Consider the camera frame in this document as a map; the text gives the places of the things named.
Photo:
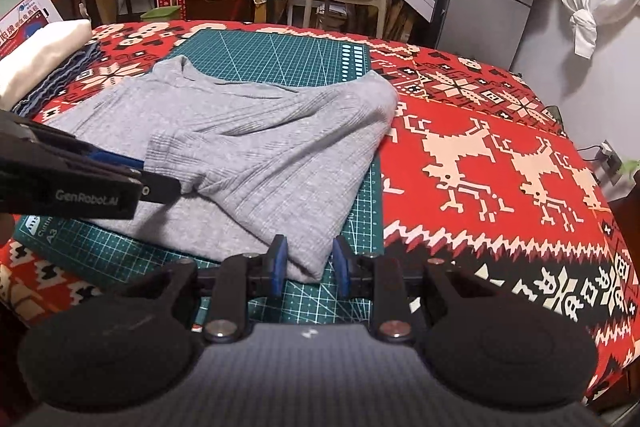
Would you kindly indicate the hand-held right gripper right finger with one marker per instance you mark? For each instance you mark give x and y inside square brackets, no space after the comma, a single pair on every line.
[341,267]

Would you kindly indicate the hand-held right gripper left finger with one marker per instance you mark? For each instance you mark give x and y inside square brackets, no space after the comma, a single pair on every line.
[279,264]

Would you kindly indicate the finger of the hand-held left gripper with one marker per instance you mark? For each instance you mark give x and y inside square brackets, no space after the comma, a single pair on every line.
[160,189]
[60,147]

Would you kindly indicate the grey ribbed polo shirt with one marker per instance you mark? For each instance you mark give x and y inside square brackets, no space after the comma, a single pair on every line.
[260,147]

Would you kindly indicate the folded blue denim garment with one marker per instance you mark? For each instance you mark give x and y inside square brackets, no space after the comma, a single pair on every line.
[65,77]

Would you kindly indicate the folded cream cloth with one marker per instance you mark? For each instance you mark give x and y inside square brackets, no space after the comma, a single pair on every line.
[40,57]

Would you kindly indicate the white and red carton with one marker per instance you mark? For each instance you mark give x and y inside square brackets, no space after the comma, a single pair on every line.
[25,17]

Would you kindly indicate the green plastic bin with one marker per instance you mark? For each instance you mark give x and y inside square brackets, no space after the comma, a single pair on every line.
[160,13]

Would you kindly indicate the green cutting mat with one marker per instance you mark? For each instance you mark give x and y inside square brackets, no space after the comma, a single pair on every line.
[280,57]

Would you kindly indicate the red patterned blanket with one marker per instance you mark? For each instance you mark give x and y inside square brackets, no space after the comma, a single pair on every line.
[500,107]

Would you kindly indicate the white wall power socket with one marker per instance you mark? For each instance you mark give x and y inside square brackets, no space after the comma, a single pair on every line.
[609,154]

